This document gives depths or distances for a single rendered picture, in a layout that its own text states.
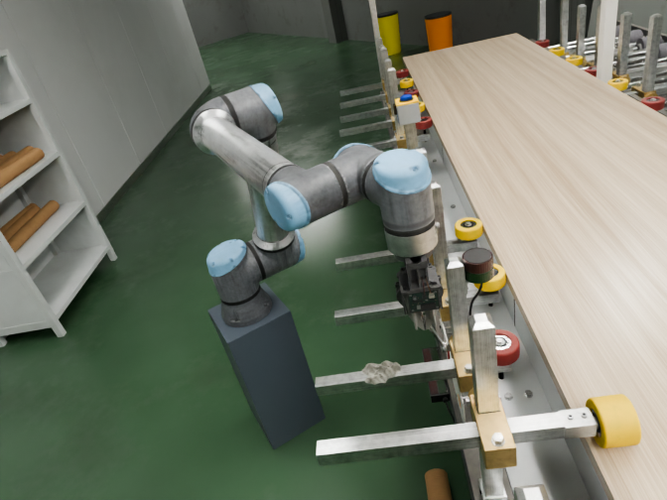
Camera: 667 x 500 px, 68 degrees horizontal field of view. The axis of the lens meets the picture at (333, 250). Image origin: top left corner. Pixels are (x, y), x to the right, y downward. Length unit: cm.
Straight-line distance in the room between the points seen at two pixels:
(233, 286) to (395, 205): 104
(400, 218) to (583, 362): 49
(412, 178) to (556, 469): 77
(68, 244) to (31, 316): 91
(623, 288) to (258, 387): 128
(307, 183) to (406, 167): 17
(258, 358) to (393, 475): 66
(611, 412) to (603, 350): 23
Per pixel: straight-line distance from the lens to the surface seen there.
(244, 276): 175
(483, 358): 83
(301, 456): 216
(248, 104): 138
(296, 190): 85
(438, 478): 192
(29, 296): 342
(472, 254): 104
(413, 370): 115
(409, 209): 82
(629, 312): 124
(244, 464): 222
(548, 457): 131
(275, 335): 186
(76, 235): 419
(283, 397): 205
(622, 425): 94
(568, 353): 113
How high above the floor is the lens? 169
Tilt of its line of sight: 31 degrees down
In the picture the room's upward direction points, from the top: 14 degrees counter-clockwise
